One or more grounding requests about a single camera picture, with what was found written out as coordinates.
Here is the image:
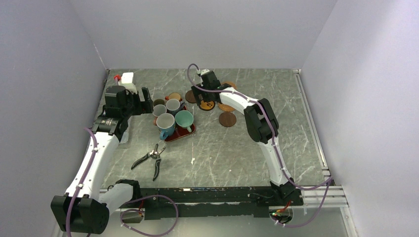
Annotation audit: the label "grey olive cup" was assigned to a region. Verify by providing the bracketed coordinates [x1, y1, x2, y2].
[153, 99, 166, 106]

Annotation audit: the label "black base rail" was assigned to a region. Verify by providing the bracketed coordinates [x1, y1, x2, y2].
[121, 186, 304, 220]

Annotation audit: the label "red tray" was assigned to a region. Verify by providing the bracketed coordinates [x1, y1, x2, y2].
[164, 122, 196, 142]

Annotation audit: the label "dark wood coaster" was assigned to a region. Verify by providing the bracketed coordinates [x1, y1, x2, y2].
[185, 90, 196, 104]
[218, 112, 237, 127]

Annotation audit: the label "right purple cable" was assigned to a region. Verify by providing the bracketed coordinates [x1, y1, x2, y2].
[187, 63, 334, 229]

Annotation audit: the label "purple cable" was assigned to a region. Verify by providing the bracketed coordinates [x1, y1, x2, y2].
[65, 126, 180, 237]
[187, 63, 334, 229]

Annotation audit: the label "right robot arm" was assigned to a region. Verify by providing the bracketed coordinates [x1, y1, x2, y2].
[191, 69, 301, 205]

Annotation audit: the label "dark blue white mug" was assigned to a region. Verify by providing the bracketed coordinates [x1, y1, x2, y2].
[166, 99, 185, 116]

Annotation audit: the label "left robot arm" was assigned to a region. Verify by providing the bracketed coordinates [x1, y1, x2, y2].
[50, 84, 153, 236]

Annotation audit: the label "black handled pliers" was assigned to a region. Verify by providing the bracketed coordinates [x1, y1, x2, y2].
[130, 144, 166, 181]

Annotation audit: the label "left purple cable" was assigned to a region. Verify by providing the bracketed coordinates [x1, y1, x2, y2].
[65, 126, 180, 237]

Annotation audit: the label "orange red cup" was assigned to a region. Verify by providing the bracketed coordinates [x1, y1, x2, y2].
[165, 92, 182, 101]

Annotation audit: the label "orange black rubber coaster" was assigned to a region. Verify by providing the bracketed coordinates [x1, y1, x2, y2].
[198, 101, 215, 111]

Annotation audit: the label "teal green cup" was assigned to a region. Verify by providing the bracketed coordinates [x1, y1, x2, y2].
[175, 110, 194, 132]

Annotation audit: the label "clear plastic screw box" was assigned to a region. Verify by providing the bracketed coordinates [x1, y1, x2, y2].
[120, 118, 131, 144]

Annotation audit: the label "woven rattan coaster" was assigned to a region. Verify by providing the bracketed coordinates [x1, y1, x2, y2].
[223, 81, 237, 89]
[218, 103, 235, 112]

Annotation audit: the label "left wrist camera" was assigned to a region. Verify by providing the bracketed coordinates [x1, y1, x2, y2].
[114, 72, 138, 94]

